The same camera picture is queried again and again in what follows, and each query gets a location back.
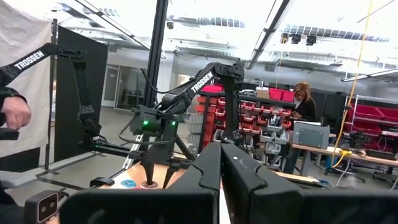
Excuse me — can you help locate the metal rack with red bins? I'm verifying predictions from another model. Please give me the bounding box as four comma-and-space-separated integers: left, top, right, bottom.
343, 95, 398, 153

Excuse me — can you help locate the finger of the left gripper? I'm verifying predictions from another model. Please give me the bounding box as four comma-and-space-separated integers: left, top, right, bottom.
162, 166, 181, 190
141, 154, 157, 187

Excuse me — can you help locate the grey metal box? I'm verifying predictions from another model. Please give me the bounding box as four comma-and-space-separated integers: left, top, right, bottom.
291, 121, 331, 149

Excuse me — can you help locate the yellow hanging cable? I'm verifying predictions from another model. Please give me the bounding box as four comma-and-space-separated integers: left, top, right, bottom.
330, 0, 374, 169

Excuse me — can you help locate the person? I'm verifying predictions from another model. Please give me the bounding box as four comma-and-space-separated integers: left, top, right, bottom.
282, 82, 318, 175

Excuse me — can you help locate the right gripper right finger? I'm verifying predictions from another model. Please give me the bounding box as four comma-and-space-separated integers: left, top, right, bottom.
220, 142, 398, 224

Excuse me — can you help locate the wooden workbench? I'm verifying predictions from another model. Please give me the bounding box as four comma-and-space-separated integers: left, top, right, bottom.
290, 142, 398, 184

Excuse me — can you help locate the black leader arm handle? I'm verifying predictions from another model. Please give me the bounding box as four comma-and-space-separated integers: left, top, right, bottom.
0, 128, 20, 141

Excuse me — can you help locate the black shelf rack with bins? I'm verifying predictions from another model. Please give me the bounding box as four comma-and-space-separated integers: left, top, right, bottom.
195, 83, 296, 166

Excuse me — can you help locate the white fabric backdrop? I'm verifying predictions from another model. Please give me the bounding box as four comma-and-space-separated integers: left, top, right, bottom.
0, 0, 53, 158

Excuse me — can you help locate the person's forearm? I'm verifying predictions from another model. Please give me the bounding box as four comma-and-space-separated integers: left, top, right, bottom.
0, 86, 27, 104

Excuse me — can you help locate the person's hand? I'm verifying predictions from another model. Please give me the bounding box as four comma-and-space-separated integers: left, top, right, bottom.
0, 95, 32, 131

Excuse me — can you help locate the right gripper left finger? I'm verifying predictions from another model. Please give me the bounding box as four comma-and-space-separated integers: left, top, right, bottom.
58, 141, 222, 224

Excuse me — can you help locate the small black depth camera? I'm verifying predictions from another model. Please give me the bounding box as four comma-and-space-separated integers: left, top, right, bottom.
24, 189, 60, 224

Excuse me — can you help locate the black partition panel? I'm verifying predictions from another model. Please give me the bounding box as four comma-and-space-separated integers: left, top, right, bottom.
55, 26, 109, 162

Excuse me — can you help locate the black rig frame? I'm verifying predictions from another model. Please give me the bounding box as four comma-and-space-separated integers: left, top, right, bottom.
143, 0, 169, 108

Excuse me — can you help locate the cardboard box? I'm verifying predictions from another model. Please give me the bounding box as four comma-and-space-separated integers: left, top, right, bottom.
255, 86, 270, 100

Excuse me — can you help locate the black backdrop stand pole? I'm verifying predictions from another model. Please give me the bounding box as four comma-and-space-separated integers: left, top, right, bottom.
44, 18, 58, 170

